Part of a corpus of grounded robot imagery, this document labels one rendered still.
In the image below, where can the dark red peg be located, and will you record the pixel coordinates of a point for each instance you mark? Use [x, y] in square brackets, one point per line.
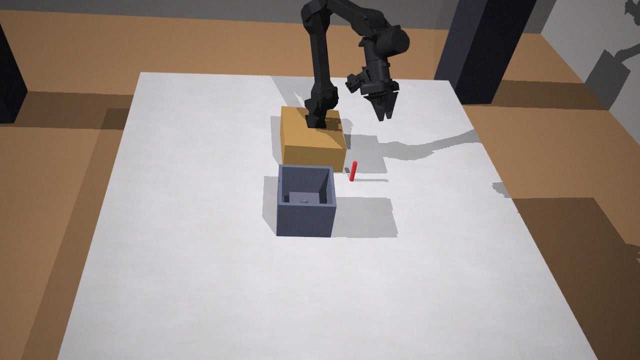
[353, 171]

